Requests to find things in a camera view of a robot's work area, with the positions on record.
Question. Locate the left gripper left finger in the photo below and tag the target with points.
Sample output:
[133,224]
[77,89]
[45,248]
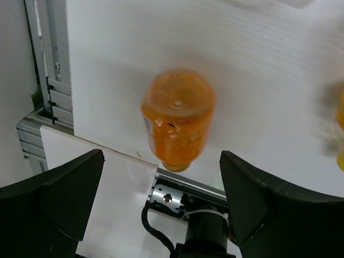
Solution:
[47,214]

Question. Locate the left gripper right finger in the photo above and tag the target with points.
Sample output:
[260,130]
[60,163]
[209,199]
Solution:
[274,218]

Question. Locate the small yellow-label plastic bottle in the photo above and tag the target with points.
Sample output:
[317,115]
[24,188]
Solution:
[339,130]

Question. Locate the orange plastic bottle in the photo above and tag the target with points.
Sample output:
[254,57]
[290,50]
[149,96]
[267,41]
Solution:
[177,110]

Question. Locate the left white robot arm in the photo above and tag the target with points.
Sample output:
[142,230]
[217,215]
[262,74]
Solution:
[205,233]

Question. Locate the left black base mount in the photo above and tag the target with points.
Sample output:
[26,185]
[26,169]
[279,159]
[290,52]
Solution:
[176,196]

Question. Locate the left aluminium frame rail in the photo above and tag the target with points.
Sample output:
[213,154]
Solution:
[47,26]

